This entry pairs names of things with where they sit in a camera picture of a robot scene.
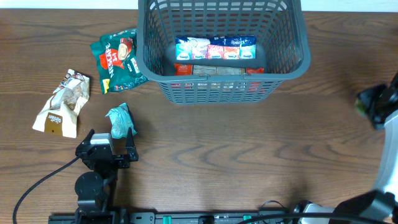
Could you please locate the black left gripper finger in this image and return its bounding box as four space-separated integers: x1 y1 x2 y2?
126 128 136 154
84 129 95 144

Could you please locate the green lid jar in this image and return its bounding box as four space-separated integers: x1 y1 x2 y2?
355 98 368 118

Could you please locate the teal snack packet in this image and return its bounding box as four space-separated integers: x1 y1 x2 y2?
106 103 137 139

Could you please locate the white brown snack bag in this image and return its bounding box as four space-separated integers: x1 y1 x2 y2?
32 69 90 138

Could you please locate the green Nescafe coffee bag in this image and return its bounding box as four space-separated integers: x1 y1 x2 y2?
90 29 149 95

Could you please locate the orange tan noodle packet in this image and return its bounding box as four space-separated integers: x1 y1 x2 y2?
174 63 265 91

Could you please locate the blue tissue pack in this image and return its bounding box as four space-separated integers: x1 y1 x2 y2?
175 35 256 60

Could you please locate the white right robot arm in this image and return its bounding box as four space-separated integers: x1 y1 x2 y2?
293 76 397 223

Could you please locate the grey plastic basket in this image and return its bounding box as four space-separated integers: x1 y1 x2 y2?
136 0 311 105

